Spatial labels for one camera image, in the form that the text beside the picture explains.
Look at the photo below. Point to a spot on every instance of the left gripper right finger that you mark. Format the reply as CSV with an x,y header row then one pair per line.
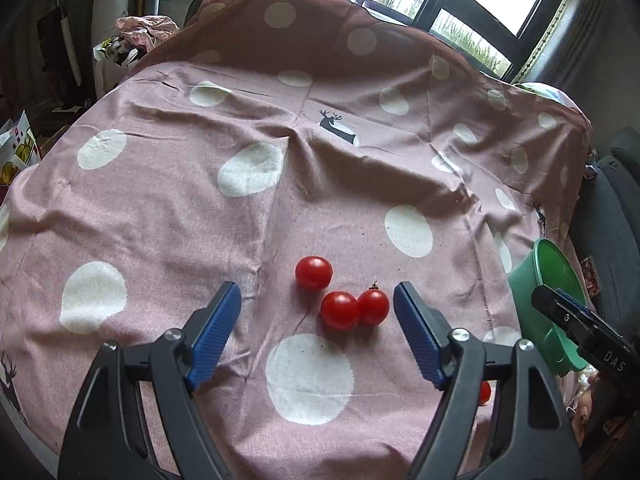
x,y
530,436

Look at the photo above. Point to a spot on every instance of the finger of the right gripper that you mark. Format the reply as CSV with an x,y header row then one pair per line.
x,y
596,341

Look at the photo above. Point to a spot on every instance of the green plastic bowl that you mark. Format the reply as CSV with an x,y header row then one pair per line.
x,y
533,283

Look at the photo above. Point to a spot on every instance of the red cherry tomato with stem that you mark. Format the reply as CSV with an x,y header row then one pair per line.
x,y
485,393

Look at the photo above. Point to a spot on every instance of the white red shopping bag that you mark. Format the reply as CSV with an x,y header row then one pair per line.
x,y
18,151

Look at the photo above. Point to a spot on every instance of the pink polka dot cloth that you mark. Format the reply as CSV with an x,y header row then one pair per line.
x,y
264,132

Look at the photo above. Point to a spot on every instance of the pink crumpled clothing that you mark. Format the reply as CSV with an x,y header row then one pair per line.
x,y
146,32

